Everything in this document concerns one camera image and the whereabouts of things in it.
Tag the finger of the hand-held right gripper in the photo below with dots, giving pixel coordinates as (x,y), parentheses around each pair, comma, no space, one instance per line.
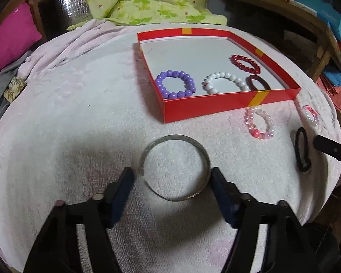
(332,149)

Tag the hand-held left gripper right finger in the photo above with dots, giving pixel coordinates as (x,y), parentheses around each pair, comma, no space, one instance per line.
(224,193)

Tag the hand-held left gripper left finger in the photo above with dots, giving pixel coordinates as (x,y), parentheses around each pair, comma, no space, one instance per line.
(122,193)

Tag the silver metal bangle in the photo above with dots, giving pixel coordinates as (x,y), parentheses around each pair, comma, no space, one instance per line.
(173,138)

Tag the red shallow cardboard box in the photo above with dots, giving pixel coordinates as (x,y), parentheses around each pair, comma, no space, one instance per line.
(187,54)

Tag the red paper bags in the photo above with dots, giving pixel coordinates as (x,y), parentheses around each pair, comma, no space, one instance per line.
(334,91)

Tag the wooden shelf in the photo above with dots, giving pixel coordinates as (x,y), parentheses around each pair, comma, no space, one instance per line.
(301,20)

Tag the blue cardboard box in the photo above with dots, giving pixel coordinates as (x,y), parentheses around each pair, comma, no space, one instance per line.
(329,14)

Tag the small patterned cloth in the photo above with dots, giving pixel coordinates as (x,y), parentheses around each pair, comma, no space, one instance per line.
(14,88)

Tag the magenta pillow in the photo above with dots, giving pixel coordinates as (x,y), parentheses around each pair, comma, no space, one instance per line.
(11,39)

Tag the green floral quilt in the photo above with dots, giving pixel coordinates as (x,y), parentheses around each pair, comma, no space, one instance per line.
(145,0)

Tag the wooden chair frame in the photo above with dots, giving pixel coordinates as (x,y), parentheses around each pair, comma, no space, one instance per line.
(35,14)

